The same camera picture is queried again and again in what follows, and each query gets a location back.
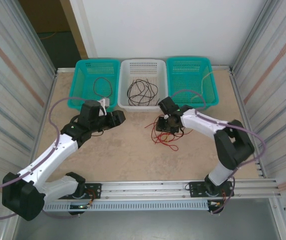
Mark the white plastic basket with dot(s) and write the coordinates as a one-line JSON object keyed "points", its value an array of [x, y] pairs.
{"points": [[145, 67]]}

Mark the wooden door frame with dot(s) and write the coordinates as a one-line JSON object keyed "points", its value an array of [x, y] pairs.
{"points": [[75, 30]]}

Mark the brown board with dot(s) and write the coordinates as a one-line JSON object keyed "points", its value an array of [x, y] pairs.
{"points": [[45, 15]]}

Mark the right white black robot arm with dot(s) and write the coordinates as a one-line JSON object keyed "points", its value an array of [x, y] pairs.
{"points": [[203, 122]]}

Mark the red base wiring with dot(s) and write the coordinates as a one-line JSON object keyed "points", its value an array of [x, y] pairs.
{"points": [[223, 197], [92, 196]]}

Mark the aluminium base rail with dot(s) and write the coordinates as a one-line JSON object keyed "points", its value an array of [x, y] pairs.
{"points": [[145, 187]]}

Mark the teal plastic basket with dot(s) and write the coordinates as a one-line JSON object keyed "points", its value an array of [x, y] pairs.
{"points": [[187, 67], [95, 67]]}

